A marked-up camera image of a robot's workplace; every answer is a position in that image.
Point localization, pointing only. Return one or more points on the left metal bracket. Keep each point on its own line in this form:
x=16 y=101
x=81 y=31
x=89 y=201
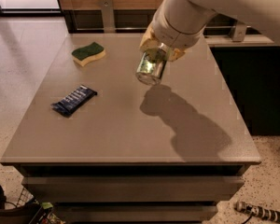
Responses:
x=107 y=11

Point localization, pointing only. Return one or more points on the horizontal metal rail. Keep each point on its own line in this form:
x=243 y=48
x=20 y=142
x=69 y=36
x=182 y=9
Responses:
x=208 y=31

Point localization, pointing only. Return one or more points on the green and yellow sponge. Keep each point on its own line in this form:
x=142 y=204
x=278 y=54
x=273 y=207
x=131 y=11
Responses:
x=88 y=54

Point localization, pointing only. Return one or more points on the right metal bracket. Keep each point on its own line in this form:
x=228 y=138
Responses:
x=238 y=31

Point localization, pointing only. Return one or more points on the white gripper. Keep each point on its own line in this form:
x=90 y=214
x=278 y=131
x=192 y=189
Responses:
x=170 y=34

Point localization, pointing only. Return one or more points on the metal bracket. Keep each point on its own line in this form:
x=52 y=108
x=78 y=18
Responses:
x=107 y=11
x=238 y=31

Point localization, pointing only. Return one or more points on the green soda can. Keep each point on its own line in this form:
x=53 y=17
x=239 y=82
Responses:
x=152 y=65

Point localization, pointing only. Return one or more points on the blue snack bar wrapper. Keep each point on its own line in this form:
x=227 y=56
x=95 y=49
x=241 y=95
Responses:
x=73 y=101

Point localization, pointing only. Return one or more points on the grey drawer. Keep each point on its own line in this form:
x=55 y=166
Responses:
x=135 y=213
x=133 y=189

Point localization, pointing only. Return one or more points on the lower grey drawer front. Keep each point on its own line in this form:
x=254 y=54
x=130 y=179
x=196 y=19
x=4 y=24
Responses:
x=135 y=213

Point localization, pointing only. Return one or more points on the upper grey drawer front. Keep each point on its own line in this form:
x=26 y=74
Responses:
x=133 y=189

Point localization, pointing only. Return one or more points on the dark basket with items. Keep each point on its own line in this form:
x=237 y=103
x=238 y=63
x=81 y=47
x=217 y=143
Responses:
x=29 y=213

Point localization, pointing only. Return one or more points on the black and white striped tool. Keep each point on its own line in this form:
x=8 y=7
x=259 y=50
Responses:
x=258 y=211

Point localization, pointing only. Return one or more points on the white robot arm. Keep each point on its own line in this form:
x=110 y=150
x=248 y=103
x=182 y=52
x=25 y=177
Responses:
x=262 y=15

